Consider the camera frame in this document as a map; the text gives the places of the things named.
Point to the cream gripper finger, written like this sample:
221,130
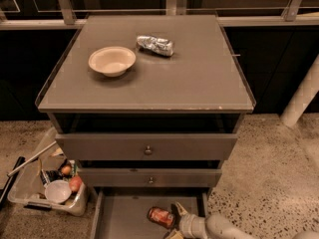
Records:
180,209
174,234

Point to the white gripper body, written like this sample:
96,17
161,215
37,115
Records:
186,222

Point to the red coke can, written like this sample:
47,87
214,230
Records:
161,217

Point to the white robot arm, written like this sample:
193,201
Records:
215,226

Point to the open bottom grey drawer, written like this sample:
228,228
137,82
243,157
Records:
122,213

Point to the middle grey drawer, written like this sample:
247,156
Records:
149,177

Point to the grey drawer cabinet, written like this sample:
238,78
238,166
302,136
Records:
199,89

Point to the top grey drawer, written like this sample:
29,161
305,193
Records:
147,146

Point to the dark can in bin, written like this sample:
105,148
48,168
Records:
48,176

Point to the red apple in bin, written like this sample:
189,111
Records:
75,183

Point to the orange fruit in bin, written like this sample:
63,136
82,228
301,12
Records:
66,170

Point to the white bowl in bin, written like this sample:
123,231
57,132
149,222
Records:
58,191

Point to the clear plastic storage bin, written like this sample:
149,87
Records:
29,191

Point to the beige paper bowl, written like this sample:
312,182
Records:
112,61

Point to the crumpled silver foil bag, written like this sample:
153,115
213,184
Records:
155,44

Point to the white pillar post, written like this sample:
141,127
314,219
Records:
303,96

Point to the metal window railing frame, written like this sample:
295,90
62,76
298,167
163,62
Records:
73,14

